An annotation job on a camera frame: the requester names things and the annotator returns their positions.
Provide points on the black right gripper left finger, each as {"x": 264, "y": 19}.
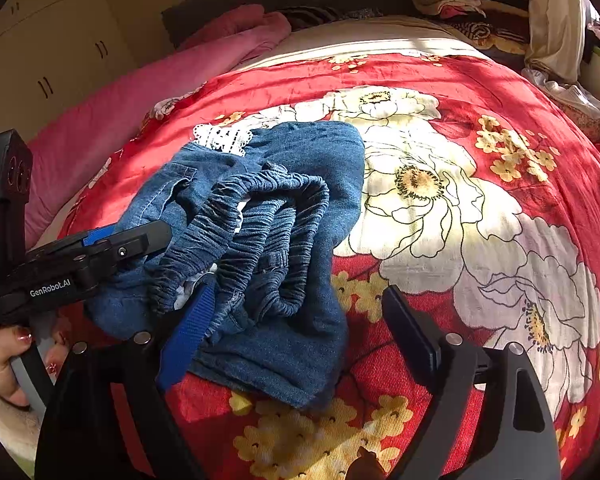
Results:
{"x": 108, "y": 418}

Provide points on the stack of folded clothes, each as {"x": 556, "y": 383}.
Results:
{"x": 485, "y": 24}

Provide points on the cream curtain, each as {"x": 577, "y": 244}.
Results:
{"x": 557, "y": 37}

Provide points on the left hand red nails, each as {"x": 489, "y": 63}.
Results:
{"x": 14, "y": 340}

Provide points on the red floral blanket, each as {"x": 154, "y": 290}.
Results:
{"x": 480, "y": 202}

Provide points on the blue denim pants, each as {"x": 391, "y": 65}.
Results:
{"x": 257, "y": 224}

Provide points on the pink folded quilt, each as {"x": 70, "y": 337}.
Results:
{"x": 69, "y": 151}

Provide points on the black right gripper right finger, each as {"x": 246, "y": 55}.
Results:
{"x": 515, "y": 436}

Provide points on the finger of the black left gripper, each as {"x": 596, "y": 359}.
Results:
{"x": 113, "y": 245}

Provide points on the cream wardrobe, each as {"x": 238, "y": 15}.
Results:
{"x": 53, "y": 55}

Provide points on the striped pillow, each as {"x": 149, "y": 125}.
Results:
{"x": 303, "y": 17}

